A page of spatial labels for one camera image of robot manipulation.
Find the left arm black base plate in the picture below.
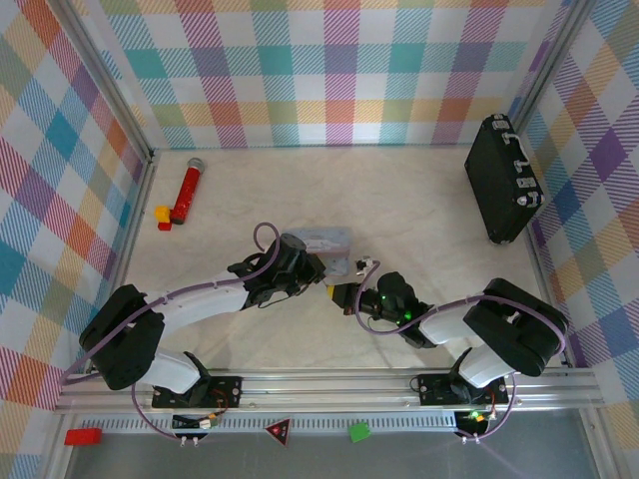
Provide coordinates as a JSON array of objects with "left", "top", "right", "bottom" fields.
[{"left": 151, "top": 374, "right": 245, "bottom": 411}]

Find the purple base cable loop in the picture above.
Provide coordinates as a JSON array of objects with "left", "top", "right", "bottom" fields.
[
  {"left": 131, "top": 382, "right": 231, "bottom": 441},
  {"left": 456, "top": 383, "right": 518, "bottom": 443}
]

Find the pastel cartoon tin box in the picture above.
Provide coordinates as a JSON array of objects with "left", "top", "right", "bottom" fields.
[{"left": 281, "top": 226, "right": 354, "bottom": 279}]

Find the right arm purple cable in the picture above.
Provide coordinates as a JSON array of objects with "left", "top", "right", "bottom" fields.
[{"left": 354, "top": 261, "right": 569, "bottom": 368}]

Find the small black controller board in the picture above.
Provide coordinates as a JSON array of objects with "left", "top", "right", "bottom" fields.
[
  {"left": 172, "top": 411, "right": 221, "bottom": 432},
  {"left": 456, "top": 408, "right": 493, "bottom": 433}
]

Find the perforated metal cable tray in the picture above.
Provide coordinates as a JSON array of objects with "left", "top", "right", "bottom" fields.
[{"left": 99, "top": 416, "right": 458, "bottom": 431}]

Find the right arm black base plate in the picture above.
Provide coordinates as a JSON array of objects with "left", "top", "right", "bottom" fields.
[{"left": 416, "top": 372, "right": 510, "bottom": 408}]

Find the red toy brick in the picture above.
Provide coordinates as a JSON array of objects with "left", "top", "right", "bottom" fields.
[{"left": 64, "top": 427, "right": 104, "bottom": 446}]

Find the red black triangle sign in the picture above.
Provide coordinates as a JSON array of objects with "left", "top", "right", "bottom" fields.
[{"left": 264, "top": 417, "right": 292, "bottom": 447}]

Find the red glitter microphone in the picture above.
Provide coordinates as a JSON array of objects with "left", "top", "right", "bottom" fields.
[{"left": 171, "top": 157, "right": 206, "bottom": 226}]

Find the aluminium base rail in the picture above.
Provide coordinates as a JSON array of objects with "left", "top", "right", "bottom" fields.
[{"left": 54, "top": 368, "right": 603, "bottom": 415}]

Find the aluminium frame post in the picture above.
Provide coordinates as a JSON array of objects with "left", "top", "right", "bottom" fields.
[
  {"left": 508, "top": 0, "right": 595, "bottom": 131},
  {"left": 47, "top": 0, "right": 157, "bottom": 164}
]

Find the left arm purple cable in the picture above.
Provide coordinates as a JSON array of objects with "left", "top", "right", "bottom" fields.
[{"left": 58, "top": 222, "right": 281, "bottom": 388}]

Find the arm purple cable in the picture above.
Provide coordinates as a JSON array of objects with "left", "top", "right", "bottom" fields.
[
  {"left": 58, "top": 222, "right": 281, "bottom": 388},
  {"left": 354, "top": 261, "right": 569, "bottom": 368}
]

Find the black hard case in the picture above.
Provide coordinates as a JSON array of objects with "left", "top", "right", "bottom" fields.
[{"left": 463, "top": 113, "right": 547, "bottom": 245}]

